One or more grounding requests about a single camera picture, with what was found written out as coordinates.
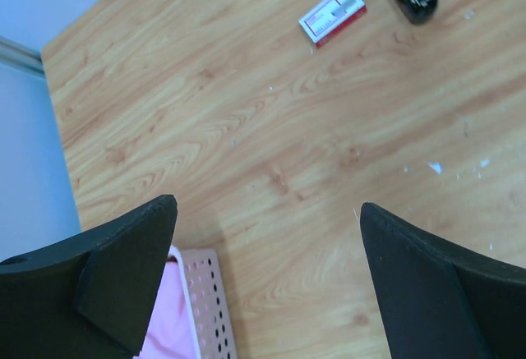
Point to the pink cloth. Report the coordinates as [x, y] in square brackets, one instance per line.
[169, 332]

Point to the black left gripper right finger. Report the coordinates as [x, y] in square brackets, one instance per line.
[438, 299]

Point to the red white staple box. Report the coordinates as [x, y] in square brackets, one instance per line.
[329, 17]

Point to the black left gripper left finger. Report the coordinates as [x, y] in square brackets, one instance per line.
[91, 295]

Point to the pink plastic basket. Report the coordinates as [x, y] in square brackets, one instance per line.
[207, 307]

